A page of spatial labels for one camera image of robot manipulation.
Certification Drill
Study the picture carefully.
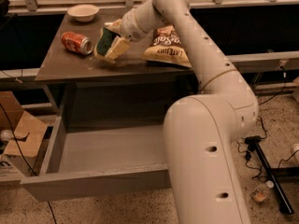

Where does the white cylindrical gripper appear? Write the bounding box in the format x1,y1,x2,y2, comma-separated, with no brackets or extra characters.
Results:
100,11,146,63

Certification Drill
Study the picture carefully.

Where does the green yellow sponge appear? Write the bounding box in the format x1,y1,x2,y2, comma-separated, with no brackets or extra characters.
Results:
93,27,117,59

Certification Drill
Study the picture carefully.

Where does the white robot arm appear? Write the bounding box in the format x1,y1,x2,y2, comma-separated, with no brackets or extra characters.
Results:
94,0,259,224

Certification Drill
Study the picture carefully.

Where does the grey cabinet counter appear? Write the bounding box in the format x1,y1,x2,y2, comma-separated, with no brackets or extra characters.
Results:
36,8,193,108

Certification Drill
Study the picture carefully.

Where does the grey open drawer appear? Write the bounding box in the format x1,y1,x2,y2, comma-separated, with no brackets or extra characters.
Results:
20,81,204,203

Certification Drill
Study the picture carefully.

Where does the white bowl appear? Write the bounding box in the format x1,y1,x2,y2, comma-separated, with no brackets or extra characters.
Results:
67,5,99,22

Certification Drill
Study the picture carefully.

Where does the red soda can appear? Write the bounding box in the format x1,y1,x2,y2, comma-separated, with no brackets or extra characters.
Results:
61,32,93,55

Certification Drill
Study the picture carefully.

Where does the yellow brown chips bag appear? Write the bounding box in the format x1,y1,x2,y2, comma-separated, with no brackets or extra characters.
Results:
142,25,191,68

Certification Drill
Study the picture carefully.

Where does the brown cardboard box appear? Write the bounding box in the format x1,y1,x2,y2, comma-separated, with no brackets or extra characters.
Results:
0,91,48,182

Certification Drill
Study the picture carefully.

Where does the white shoe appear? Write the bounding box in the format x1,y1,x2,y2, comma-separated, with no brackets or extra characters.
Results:
291,144,299,164

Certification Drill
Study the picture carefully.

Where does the small clear plastic cup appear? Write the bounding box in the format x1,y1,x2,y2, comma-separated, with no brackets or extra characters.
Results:
251,180,274,203

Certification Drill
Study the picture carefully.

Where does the black stand leg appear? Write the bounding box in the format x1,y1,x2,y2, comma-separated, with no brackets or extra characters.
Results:
245,136,294,215

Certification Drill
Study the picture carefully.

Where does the black cable at left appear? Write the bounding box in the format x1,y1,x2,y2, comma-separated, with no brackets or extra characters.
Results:
0,103,58,224

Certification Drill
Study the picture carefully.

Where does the black floor cable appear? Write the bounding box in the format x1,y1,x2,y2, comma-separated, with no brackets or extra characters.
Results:
235,115,299,183

